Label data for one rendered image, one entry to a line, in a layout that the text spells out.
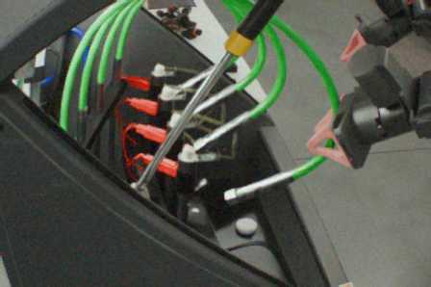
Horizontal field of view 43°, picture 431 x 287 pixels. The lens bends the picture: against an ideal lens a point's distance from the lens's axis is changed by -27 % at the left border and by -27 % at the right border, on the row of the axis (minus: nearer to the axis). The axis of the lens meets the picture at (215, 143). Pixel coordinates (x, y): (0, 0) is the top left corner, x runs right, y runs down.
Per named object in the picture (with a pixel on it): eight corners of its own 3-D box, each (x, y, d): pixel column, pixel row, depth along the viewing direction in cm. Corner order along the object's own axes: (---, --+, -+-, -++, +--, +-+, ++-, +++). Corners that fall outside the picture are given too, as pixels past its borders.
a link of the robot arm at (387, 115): (422, 137, 73) (425, 105, 76) (401, 102, 70) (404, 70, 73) (390, 147, 78) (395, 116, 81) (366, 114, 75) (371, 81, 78)
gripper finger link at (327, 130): (288, 139, 86) (339, 122, 79) (308, 104, 90) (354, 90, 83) (314, 179, 88) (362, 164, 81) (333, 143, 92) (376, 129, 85)
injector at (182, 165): (201, 261, 113) (215, 161, 101) (173, 262, 112) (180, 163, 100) (197, 250, 115) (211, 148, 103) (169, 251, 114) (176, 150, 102)
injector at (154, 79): (169, 176, 132) (180, 75, 120) (143, 177, 130) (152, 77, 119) (166, 167, 134) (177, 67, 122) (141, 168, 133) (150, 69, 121)
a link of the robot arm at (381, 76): (444, 135, 67) (447, 88, 72) (408, 71, 62) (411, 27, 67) (388, 152, 76) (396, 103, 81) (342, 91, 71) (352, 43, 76)
